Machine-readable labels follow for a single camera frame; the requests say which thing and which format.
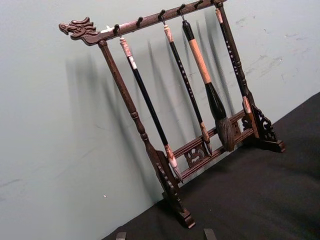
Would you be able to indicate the black brush with marbled ends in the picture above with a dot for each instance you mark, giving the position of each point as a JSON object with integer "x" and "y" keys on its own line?
{"x": 147, "y": 100}

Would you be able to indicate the black table cloth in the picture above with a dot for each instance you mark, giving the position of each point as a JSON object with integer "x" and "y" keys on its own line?
{"x": 250, "y": 195}

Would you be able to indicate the carved dark wooden brush rack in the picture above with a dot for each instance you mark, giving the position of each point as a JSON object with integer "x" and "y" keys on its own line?
{"x": 82, "y": 30}

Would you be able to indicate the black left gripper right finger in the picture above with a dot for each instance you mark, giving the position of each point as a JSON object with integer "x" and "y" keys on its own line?
{"x": 208, "y": 235}

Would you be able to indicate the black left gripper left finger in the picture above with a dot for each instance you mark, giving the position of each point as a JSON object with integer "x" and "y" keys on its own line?
{"x": 121, "y": 236}

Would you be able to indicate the thin black brush, pointed tip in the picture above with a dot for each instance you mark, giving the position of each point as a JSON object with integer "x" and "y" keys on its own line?
{"x": 184, "y": 73}

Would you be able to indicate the slim black brush, white marks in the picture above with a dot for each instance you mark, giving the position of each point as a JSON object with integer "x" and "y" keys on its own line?
{"x": 231, "y": 51}

